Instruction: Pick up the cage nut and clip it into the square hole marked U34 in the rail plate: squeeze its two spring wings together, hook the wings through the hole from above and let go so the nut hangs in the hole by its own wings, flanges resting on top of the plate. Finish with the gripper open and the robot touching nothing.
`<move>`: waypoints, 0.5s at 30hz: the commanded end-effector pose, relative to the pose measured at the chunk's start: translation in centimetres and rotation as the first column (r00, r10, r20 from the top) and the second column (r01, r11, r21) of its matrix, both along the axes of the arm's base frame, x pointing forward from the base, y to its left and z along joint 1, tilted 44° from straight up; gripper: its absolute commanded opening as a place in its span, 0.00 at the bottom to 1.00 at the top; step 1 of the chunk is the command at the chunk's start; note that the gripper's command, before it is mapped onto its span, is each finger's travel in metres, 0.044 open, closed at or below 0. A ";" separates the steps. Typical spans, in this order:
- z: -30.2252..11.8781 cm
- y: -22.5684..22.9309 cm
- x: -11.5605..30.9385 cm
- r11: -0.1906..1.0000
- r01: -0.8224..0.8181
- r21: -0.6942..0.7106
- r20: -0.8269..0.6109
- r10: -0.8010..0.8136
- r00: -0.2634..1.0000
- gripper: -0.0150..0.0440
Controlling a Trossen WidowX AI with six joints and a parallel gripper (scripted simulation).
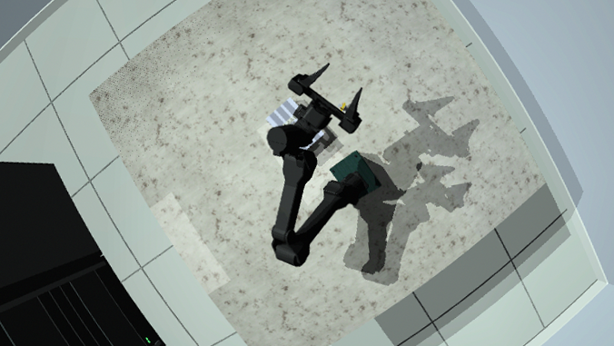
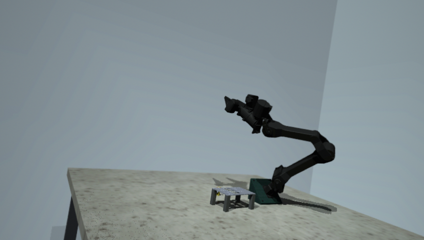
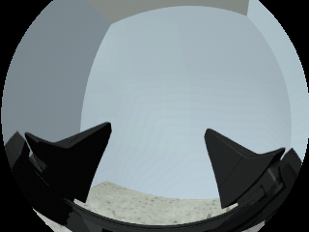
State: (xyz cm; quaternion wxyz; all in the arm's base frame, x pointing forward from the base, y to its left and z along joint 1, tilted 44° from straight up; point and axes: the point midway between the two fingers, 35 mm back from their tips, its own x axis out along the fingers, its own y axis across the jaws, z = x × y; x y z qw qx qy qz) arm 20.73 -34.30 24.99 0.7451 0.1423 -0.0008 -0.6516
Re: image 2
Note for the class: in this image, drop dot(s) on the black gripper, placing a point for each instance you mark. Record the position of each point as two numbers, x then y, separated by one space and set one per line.
233 105

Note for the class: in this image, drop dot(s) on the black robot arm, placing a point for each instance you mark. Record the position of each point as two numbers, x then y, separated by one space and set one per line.
324 150

